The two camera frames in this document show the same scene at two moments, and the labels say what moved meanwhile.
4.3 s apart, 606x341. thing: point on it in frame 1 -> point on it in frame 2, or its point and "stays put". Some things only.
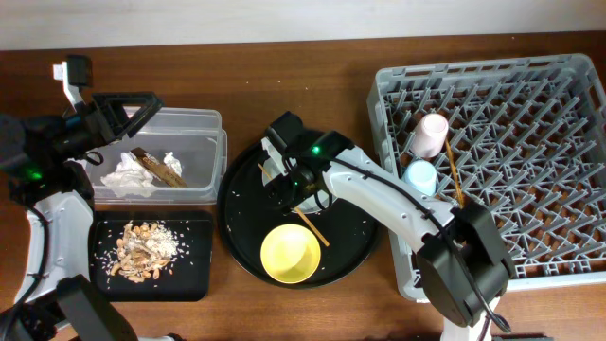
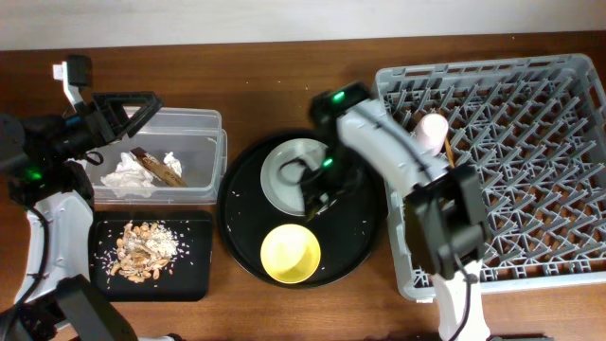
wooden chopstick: (301, 215) -> (311, 214)
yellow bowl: (290, 253) stays put
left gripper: (100, 128) stays put
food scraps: (143, 250) stays put
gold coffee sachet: (167, 175) stays put
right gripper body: (292, 187) -> (343, 171)
